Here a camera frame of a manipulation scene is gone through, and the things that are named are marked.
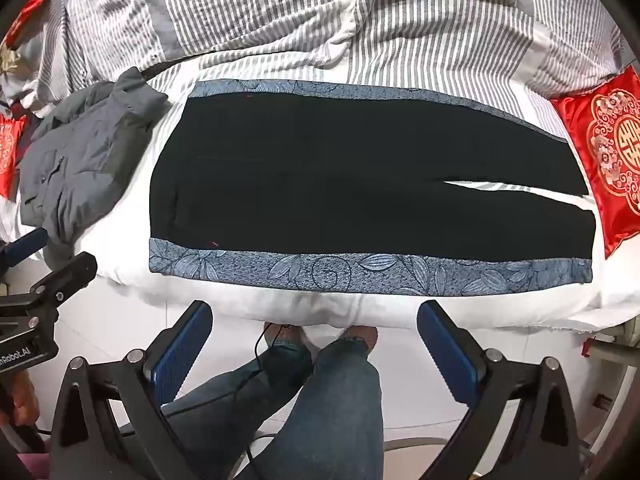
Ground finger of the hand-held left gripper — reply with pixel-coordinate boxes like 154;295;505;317
29;251;98;307
0;228;49;269

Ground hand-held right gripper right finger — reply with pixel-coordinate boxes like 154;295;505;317
416;300;588;480

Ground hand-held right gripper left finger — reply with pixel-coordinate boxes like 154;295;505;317
49;300;214;480

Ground black pants blue floral trim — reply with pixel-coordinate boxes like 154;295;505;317
148;78;597;297

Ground person's left hand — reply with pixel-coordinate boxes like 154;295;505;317
0;371;42;429

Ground white striped bed sheet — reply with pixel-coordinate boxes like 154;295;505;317
0;55;640;343

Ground person's legs in jeans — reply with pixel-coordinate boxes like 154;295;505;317
120;322;287;480

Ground person's left leg in jeans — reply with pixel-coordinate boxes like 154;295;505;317
162;339;315;480

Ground person's leg in jeans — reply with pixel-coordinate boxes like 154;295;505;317
162;339;315;480
252;337;387;480

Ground person's right brown shoe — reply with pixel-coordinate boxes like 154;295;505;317
345;325;379;352

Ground person's brown shoe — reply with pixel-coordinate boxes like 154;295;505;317
345;325;379;352
263;323;306;347

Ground small red embroidered cushion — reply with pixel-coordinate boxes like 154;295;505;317
0;115;29;202

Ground person's left brown shoe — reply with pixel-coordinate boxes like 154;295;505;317
263;323;306;347

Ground grey jacket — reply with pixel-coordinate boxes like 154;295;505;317
19;66;169;262

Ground person's right leg in jeans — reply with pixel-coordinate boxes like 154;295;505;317
252;337;387;480

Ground red patterned cloth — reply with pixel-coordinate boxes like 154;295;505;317
4;0;57;52

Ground large red embroidered cushion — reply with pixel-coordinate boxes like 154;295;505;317
550;65;640;260

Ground grey striped blanket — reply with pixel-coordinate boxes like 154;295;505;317
30;0;627;117

